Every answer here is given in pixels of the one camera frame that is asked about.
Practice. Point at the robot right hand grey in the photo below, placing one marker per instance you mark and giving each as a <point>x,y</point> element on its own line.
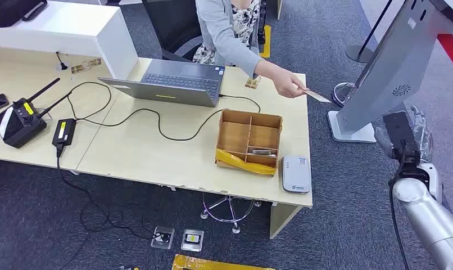
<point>424,138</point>

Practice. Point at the room key card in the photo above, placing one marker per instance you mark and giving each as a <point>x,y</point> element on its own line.
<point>263,152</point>

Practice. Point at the short yellow floor tape strip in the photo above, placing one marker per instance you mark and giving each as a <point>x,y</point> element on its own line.
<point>266,43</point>

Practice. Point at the robot right arm silver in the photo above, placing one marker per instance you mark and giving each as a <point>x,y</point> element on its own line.
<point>427,220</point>

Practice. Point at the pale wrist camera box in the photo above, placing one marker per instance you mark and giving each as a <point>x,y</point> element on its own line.
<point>435,182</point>

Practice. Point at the white desk riser shelf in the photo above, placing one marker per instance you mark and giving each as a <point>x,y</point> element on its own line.
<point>62,26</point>

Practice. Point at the silver floor socket yellow label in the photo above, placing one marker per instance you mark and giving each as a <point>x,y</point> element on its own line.
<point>192,240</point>

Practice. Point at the grey laptop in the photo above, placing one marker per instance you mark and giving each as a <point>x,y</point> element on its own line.
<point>181,74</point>

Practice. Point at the black office chair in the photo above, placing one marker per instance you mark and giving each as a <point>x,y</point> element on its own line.
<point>170,22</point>

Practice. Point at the black remote controller with antennas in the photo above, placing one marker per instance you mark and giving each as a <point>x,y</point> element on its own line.
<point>20,126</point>

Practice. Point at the black stanchion post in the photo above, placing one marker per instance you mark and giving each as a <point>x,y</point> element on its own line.
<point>357,54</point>

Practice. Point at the grey kiosk stand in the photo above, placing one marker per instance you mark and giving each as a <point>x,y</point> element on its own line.
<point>394,63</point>

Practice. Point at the long brown tape patch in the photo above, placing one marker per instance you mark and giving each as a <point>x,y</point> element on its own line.
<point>85,66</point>

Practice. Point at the person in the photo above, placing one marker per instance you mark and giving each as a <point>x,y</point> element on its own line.
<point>219,29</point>

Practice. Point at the person's right forearm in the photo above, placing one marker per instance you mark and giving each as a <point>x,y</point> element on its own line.
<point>241,56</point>

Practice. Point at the chrome round stand base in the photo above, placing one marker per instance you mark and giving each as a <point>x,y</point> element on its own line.
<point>340,95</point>

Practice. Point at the silver floor socket with plug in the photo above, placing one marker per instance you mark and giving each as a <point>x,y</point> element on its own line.
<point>162,237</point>

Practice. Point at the yellow floor tape square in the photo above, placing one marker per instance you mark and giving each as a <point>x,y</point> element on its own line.
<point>211,264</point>

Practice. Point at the black power adapter brick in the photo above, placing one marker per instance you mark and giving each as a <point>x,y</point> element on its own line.
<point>64,132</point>

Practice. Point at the black wrist bracket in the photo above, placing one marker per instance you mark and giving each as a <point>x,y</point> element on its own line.
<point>397,130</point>

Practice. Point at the chrome stool base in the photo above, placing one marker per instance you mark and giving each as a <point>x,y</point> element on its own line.
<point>235,228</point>

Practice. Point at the wooden divided box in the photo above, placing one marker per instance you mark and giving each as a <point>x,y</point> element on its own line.
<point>234,136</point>

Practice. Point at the beige wooden desk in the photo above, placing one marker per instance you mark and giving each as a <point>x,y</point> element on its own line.
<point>155,160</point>
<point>25,152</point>

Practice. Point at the white card reader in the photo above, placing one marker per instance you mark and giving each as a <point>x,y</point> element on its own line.
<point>295,175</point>

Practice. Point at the black bag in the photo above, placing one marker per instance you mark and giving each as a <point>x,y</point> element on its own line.
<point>7,11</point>

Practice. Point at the person's right hand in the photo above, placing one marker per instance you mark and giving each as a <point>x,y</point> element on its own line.
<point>288,85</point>

